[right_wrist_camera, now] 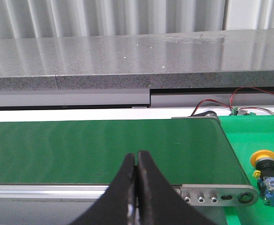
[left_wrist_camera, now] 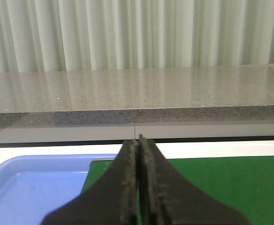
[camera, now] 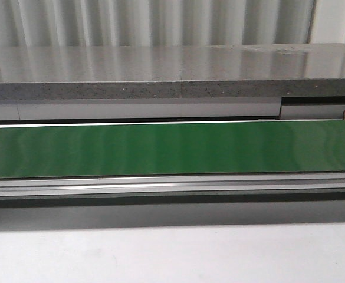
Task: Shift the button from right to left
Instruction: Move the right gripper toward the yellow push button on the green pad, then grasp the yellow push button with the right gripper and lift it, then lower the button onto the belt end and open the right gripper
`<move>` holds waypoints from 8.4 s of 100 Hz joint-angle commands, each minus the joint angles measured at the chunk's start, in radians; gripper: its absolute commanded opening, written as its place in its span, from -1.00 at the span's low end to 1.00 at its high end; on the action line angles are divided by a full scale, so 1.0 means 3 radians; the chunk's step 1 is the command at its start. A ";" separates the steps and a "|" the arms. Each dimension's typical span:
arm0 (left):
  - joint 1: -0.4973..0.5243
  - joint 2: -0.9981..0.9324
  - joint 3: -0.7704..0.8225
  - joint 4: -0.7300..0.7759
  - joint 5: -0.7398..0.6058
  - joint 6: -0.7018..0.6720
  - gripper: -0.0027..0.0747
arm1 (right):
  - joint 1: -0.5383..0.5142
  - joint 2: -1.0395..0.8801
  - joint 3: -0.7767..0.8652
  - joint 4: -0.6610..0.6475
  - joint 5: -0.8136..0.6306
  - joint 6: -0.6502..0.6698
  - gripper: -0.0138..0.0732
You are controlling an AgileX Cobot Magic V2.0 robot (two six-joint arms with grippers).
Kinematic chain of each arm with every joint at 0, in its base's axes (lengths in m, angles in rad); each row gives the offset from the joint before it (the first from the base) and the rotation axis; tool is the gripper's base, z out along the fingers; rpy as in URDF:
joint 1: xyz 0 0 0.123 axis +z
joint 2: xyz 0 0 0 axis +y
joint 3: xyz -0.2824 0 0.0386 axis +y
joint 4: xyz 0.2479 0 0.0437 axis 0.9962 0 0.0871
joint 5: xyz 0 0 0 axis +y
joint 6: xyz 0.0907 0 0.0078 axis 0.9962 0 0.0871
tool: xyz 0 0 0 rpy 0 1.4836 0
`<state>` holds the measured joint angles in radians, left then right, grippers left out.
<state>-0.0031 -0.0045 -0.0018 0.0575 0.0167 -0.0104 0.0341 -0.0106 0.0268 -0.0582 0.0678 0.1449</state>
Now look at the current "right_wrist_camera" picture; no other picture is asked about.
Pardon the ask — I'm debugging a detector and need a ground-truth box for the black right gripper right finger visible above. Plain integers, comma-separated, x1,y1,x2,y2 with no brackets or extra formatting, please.
138,150,215,225

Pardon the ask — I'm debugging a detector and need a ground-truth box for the green circuit board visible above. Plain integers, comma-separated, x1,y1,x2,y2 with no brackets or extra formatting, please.
230,107,256,116

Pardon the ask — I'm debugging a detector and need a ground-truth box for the green conveyor belt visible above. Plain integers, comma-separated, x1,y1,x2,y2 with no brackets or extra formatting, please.
0,118,249,185

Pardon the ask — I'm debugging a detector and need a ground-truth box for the white curtain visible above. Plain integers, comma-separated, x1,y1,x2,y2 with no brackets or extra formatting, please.
0,0,274,39

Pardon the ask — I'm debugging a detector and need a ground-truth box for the grey cabinet front panel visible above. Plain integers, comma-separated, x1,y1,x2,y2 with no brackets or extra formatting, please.
0,87,274,108

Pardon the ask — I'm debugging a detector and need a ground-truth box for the yellow push button switch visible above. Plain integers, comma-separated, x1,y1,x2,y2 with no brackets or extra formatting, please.
250,150,274,206

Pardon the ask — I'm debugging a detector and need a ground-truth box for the red wire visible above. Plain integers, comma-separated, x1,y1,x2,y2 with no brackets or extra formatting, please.
191,87,274,116

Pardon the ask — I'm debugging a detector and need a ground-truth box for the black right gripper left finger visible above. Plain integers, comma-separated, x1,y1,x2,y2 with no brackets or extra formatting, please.
70,153,135,225

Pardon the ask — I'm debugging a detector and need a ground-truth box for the bright green mat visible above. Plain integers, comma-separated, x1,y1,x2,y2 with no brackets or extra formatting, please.
220,115,274,225

